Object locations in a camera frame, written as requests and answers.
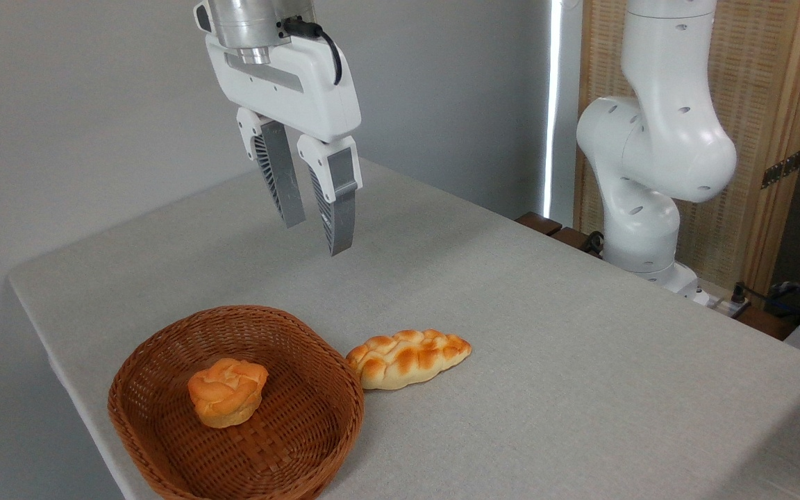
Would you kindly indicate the black power plug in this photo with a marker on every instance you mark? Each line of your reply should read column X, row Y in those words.
column 739, row 293

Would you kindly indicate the wooden rattan folding screen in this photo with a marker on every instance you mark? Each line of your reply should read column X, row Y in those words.
column 754, row 104

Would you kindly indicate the white power strip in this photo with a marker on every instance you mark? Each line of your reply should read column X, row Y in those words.
column 716, row 302

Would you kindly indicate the brown wooden block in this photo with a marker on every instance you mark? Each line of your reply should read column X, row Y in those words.
column 539, row 223
column 570, row 238

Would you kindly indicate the brown wicker basket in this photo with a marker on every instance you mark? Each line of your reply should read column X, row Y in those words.
column 282, row 430

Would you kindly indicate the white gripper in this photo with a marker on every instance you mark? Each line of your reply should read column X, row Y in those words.
column 289, row 83

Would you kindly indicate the braided golden bread loaf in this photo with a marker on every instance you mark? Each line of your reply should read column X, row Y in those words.
column 407, row 357

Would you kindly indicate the round orange bread roll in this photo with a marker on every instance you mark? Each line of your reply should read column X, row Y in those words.
column 226, row 392

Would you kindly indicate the brass screen hinge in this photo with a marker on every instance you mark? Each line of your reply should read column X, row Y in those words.
column 782, row 169

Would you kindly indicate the brown wooden board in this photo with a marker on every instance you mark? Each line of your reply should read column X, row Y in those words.
column 764, row 323

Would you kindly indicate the grey tablecloth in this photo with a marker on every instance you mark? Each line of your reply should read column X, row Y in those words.
column 546, row 347

